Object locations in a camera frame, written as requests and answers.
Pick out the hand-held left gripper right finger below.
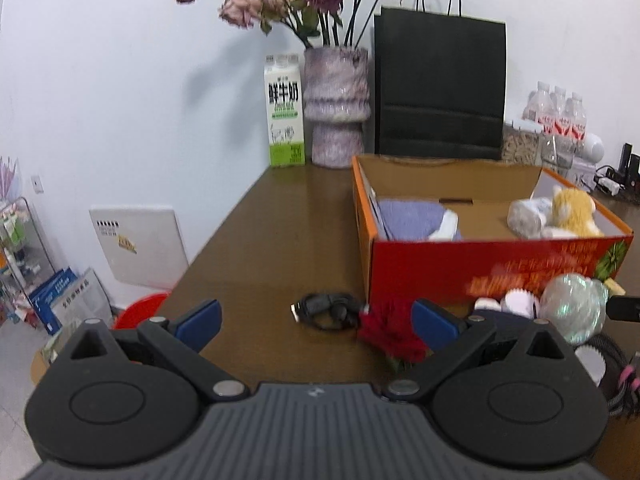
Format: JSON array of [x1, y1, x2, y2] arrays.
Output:
[[384, 298, 577, 403]]

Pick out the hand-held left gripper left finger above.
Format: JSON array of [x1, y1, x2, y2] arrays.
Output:
[[59, 299, 250, 402]]

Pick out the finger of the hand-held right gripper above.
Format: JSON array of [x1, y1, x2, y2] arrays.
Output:
[[606, 296, 640, 322]]

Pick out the red artificial flower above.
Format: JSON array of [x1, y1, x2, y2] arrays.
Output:
[[356, 297, 431, 373]]

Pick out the iridescent crinkled ball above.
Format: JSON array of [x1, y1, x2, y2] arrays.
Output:
[[537, 273, 610, 346]]

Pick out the red cardboard box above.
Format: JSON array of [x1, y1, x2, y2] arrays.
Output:
[[351, 154, 635, 306]]

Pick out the white ribbed jar lid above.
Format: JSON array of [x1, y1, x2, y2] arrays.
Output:
[[572, 342, 607, 386], [500, 289, 541, 318]]

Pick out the black braided cable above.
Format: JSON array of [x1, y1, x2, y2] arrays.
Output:
[[590, 332, 640, 418]]

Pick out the thin black USB cable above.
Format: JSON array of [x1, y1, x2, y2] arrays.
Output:
[[291, 291, 371, 333]]

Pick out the brown wooden desktop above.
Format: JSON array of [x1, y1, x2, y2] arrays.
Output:
[[150, 162, 640, 480]]

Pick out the red plastic basin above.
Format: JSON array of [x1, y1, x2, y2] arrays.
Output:
[[112, 291, 173, 331]]

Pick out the white flat board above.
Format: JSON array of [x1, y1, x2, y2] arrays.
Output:
[[89, 204, 191, 291]]

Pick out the purple folded towel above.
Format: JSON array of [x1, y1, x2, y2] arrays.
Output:
[[376, 199, 463, 242]]

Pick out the yellow plush toy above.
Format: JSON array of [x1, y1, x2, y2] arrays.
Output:
[[542, 186, 603, 239]]

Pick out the white printed packet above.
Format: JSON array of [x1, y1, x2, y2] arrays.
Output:
[[50, 267, 116, 331]]

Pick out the white power strip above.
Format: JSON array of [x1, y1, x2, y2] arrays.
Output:
[[595, 165, 626, 196]]

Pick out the crumpled white plastic wrap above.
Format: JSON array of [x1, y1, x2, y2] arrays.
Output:
[[506, 197, 553, 239]]

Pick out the pale printed tin box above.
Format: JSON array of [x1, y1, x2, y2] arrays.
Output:
[[570, 155, 601, 191]]

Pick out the blue printed packets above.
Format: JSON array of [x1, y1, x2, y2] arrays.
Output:
[[27, 267, 81, 336]]

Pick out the white round device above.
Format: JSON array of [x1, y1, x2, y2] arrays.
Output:
[[575, 132, 605, 161]]

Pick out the brown cardboard carton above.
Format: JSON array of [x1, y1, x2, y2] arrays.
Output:
[[31, 347, 51, 386]]

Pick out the clear drinking glass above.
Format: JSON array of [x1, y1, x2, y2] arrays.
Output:
[[540, 132, 577, 178]]

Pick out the clear container of pellets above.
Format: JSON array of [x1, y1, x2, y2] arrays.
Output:
[[501, 120, 546, 166]]

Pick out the white green milk carton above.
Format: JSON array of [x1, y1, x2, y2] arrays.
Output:
[[263, 54, 306, 167]]

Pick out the purple white ribbed vase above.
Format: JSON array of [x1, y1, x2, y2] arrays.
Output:
[[302, 46, 372, 169]]

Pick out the pale purple paper bundle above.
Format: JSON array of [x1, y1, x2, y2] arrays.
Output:
[[0, 157, 23, 201]]

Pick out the black paper bag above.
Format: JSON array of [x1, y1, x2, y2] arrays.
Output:
[[372, 0, 507, 161]]

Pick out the dried pink rose bouquet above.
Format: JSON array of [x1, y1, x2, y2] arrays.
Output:
[[172, 0, 416, 51]]

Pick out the wire storage rack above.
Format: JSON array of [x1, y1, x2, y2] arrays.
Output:
[[0, 197, 56, 321]]

